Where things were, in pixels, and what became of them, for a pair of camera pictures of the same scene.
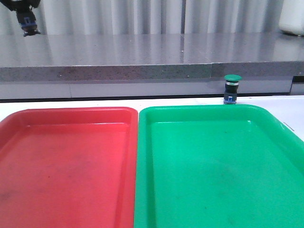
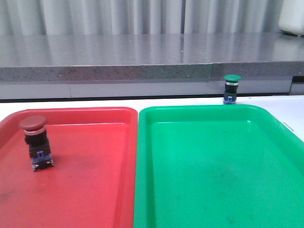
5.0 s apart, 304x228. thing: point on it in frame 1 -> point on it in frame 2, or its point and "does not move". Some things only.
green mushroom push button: [231, 91] does not move
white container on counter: [291, 18] does not move
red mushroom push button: [27, 19] -> [35, 135]
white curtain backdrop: [150, 16] does not move
